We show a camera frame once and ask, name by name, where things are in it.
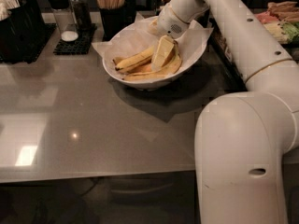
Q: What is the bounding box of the black wire packet rack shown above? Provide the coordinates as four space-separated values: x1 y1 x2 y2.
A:
208 18 247 91

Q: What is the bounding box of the yellow banana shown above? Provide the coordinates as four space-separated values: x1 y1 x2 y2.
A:
115 46 154 74
122 44 182 81

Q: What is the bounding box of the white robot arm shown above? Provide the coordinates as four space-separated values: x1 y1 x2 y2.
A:
157 0 299 224

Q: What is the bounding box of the white bowl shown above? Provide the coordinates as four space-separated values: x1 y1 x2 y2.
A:
102 15 208 91

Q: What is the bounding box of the black rubber mat small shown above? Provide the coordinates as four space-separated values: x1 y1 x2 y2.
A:
53 23 96 55

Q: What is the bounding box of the middle orange-yellow banana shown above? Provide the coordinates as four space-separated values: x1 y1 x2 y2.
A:
130 63 151 73

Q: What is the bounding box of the dark pepper shaker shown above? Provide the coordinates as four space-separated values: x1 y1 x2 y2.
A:
70 0 92 31

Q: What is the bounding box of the clear sugar shaker black lid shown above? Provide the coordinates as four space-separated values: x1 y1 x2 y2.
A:
48 0 78 42

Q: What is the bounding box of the black cup of stir sticks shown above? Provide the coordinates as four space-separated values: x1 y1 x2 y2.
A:
96 0 125 40

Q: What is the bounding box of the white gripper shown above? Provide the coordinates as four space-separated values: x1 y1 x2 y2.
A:
148 0 209 71

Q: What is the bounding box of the black condiment caddy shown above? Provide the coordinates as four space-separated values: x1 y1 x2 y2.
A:
0 0 46 63

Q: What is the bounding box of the black rubber mat large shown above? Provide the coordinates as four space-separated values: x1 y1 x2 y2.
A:
0 21 56 63

